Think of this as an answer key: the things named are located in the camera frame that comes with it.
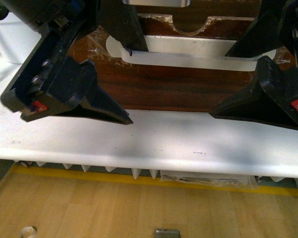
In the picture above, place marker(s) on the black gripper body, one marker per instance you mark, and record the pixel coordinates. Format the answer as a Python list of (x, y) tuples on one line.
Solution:
[(60, 23)]

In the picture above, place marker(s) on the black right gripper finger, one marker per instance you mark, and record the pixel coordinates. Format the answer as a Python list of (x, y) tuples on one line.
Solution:
[(271, 98)]

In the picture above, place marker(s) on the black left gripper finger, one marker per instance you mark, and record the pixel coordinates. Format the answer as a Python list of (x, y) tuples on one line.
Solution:
[(74, 92)]

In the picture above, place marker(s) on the white drawer handle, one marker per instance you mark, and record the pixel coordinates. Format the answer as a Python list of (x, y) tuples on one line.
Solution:
[(188, 52)]

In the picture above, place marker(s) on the plastic wrapped white box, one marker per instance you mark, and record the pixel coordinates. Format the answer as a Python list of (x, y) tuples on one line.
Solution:
[(212, 180)]

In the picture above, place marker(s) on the yellow floor tape line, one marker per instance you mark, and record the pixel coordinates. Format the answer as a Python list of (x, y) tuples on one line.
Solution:
[(71, 174)]

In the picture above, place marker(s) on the white tape roll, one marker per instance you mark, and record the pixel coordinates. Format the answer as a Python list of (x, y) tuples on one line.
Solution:
[(28, 232)]

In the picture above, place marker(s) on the grey metal floor piece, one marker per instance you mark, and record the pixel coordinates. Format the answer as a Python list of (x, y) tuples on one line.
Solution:
[(167, 233)]

